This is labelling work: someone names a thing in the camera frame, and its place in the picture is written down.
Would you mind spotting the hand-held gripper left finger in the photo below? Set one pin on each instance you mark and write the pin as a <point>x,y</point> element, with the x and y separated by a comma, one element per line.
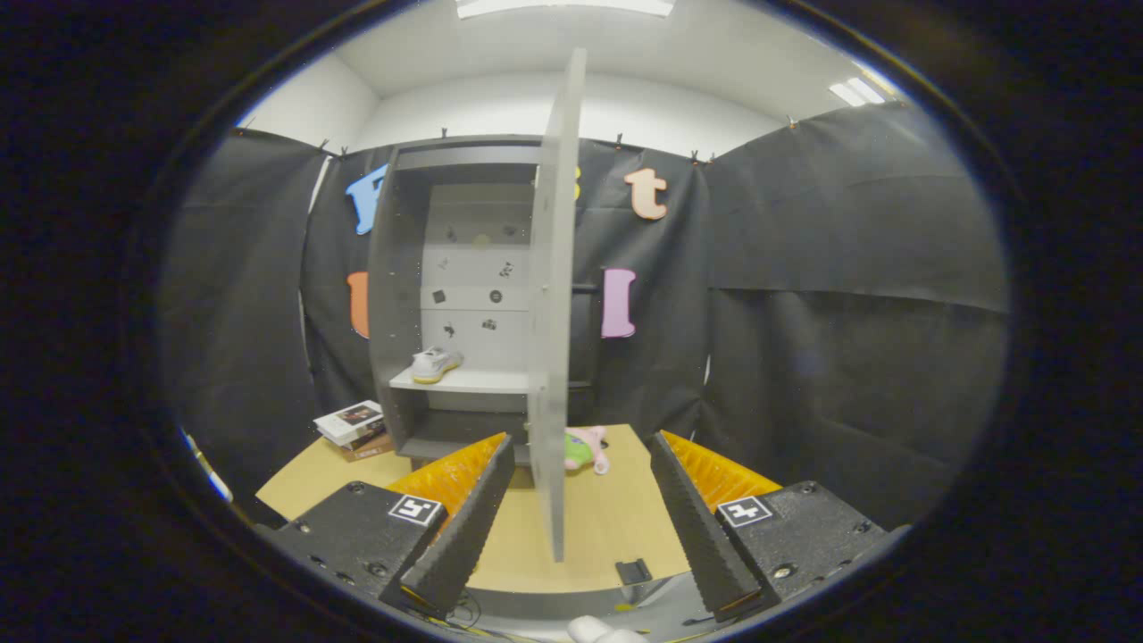
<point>469,527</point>

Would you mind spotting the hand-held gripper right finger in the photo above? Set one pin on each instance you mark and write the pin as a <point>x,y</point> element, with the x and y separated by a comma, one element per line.
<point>698,527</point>

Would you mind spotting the white shoe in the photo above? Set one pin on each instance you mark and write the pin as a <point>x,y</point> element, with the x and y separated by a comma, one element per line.
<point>433,364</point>

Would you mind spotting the grey shoe cabinet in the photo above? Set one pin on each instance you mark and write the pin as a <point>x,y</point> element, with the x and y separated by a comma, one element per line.
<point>393,313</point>

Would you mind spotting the light grey shoe cabinet door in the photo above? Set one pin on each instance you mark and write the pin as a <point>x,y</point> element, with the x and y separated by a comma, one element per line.
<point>554,313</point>

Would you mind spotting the small black block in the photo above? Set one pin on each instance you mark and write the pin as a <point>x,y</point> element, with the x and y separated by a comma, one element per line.
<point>633,572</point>

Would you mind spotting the pink green plush toy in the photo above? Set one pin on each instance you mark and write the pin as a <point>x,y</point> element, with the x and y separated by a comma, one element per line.
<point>580,451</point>

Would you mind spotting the stack of books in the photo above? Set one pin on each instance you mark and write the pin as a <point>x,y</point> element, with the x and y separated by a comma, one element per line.
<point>348,420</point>

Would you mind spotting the blue white object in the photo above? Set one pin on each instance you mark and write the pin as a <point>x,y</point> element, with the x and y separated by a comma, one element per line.
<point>212,482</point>

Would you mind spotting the black backdrop cloth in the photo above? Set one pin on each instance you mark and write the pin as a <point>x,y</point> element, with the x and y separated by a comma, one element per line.
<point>848,223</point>

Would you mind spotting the double-strip ceiling light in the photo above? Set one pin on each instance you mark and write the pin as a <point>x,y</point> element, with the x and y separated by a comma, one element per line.
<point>855,92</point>

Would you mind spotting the long ceiling light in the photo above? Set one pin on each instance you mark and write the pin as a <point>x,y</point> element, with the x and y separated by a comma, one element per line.
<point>563,6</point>

